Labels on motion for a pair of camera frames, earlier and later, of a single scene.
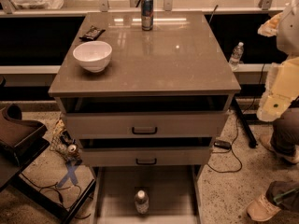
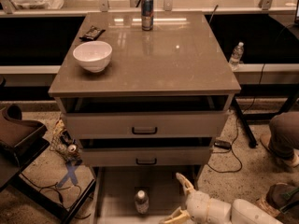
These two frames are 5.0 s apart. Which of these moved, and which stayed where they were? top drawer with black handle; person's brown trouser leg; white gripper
Moved: white gripper
Stayed: top drawer with black handle; person's brown trouser leg
